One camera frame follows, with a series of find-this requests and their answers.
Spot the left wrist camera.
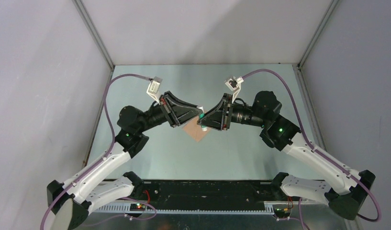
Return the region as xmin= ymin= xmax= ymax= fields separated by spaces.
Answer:
xmin=146 ymin=77 xmax=162 ymax=104

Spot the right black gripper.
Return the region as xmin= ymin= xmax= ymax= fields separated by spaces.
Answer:
xmin=198 ymin=92 xmax=268 ymax=129

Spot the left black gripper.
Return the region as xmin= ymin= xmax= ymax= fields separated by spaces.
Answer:
xmin=139 ymin=92 xmax=204 ymax=133

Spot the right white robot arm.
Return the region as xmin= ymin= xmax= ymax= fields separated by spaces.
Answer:
xmin=197 ymin=91 xmax=375 ymax=220

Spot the purple cable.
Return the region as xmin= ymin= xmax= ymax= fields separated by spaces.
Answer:
xmin=241 ymin=69 xmax=382 ymax=230
xmin=40 ymin=74 xmax=159 ymax=230

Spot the tan paper envelope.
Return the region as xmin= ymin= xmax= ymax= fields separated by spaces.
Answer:
xmin=182 ymin=116 xmax=212 ymax=142

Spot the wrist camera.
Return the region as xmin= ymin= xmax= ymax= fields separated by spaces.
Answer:
xmin=146 ymin=77 xmax=162 ymax=104
xmin=224 ymin=76 xmax=244 ymax=103

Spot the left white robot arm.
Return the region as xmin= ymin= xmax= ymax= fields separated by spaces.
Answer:
xmin=44 ymin=92 xmax=203 ymax=230

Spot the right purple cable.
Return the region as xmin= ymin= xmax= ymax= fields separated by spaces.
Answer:
xmin=241 ymin=69 xmax=382 ymax=230

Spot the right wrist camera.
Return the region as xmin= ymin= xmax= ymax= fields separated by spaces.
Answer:
xmin=224 ymin=76 xmax=244 ymax=103

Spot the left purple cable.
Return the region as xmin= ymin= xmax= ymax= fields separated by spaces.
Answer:
xmin=40 ymin=74 xmax=159 ymax=230

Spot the white green glue stick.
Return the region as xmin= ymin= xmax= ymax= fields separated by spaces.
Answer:
xmin=198 ymin=114 xmax=208 ymax=132

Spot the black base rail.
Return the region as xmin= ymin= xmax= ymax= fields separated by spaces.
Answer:
xmin=129 ymin=180 xmax=289 ymax=211

